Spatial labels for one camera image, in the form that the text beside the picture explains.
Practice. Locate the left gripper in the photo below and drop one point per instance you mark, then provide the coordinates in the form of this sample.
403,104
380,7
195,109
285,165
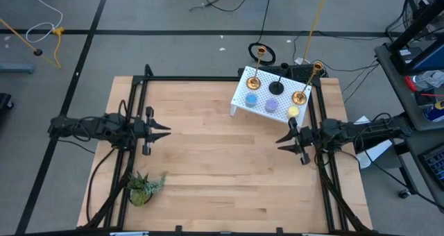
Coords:
142,132

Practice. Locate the green potted succulent plant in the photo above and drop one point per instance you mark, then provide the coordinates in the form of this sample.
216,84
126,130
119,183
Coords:
142,191

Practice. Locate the gray desk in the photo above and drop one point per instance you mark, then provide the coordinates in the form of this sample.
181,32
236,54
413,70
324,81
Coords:
416,145

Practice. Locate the blue screen laptop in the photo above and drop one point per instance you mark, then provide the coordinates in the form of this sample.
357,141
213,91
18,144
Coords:
430,59

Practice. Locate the blue spray can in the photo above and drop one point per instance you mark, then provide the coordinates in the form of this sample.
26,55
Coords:
433,114

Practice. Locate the clear plastic bag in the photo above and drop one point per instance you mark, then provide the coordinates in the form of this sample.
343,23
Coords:
430,79

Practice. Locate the black keyboard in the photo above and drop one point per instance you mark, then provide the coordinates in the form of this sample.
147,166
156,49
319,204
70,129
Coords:
435,164

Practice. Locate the black candlestick holder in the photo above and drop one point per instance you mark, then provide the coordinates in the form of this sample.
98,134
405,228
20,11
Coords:
276,88

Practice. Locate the gray equipment cart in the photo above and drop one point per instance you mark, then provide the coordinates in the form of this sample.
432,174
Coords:
395,80

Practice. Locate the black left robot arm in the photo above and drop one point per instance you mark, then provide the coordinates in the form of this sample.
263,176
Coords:
93,128

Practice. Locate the gold brass candlestick holder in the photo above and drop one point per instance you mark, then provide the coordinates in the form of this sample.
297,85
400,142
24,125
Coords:
299,98
253,83

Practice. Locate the black aluminium table frame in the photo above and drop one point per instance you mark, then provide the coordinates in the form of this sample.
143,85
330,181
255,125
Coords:
194,78

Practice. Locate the yellow jar candle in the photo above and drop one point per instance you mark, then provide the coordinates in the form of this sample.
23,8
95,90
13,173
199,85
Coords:
293,111

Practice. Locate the black caster wheel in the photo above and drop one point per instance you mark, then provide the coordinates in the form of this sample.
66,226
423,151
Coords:
402,193

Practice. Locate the white paper sheet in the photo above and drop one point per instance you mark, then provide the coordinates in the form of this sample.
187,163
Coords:
373,152

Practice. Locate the black stand beam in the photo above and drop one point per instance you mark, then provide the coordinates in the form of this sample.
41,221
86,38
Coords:
412,24

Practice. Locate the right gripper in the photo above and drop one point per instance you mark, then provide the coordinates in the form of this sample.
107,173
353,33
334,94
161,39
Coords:
307,139

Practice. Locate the white perforated metal shelf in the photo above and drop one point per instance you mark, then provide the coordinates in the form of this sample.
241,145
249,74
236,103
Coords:
239,90

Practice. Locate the blue jar candle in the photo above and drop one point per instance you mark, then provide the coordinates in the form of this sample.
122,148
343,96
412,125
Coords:
251,100

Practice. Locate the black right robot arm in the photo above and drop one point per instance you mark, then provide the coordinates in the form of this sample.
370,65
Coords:
350,132

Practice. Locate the black floor object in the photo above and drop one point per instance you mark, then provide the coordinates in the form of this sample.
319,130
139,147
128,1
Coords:
5,102

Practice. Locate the gray floor bar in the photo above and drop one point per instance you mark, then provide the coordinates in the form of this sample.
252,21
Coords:
15,68

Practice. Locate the purple jar candle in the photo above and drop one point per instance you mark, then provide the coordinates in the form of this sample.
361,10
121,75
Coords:
271,105

